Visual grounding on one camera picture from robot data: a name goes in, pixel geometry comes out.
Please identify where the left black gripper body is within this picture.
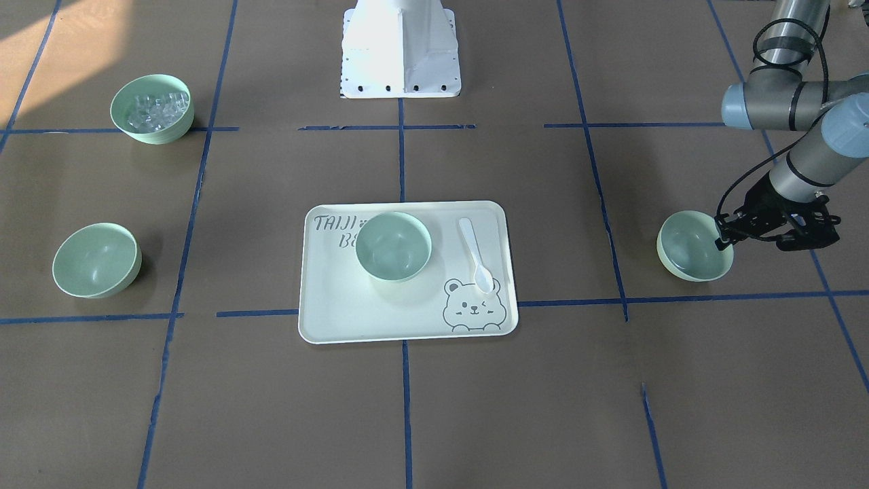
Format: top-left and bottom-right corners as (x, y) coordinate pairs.
(737, 174), (814, 235)

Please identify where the white plastic spoon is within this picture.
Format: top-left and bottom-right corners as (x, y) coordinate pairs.
(458, 217), (496, 295)

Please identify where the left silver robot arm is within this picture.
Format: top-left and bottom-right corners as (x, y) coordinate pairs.
(714, 1), (868, 251)

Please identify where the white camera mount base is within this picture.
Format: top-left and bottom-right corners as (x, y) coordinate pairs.
(339, 1), (462, 99)

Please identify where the cream bear serving tray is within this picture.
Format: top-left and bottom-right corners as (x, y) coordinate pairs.
(298, 200), (519, 344)

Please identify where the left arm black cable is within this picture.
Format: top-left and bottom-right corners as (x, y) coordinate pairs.
(716, 17), (832, 218)

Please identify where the green bowl on tray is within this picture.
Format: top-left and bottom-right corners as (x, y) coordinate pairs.
(356, 211), (432, 283)

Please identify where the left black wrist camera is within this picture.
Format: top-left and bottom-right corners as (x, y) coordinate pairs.
(776, 194), (841, 251)

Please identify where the green bowl with ice cubes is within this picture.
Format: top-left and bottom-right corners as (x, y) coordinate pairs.
(109, 74), (195, 145)

